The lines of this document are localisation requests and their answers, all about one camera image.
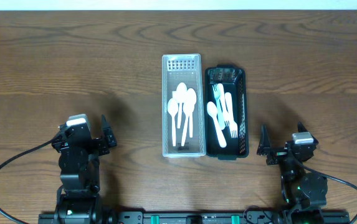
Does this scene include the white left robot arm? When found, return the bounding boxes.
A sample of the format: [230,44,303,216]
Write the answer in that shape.
[38,121,272,224]

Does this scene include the white plastic fork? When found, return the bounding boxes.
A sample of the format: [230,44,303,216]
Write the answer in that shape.
[217,83,229,127]
[212,84,226,130]
[225,92,238,138]

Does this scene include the clear plastic basket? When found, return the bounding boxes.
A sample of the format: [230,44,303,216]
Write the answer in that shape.
[161,54,206,158]

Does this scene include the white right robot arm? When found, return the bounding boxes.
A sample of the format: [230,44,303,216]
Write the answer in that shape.
[107,123,328,224]

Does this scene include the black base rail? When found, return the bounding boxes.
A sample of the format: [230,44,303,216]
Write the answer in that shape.
[37,207,350,224]

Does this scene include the white plastic spoon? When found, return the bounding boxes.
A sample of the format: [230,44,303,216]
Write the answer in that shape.
[181,102,194,147]
[187,88,196,138]
[207,101,227,148]
[168,98,178,147]

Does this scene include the white plastic utensil handle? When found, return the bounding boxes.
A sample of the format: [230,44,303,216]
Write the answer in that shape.
[176,82,187,129]

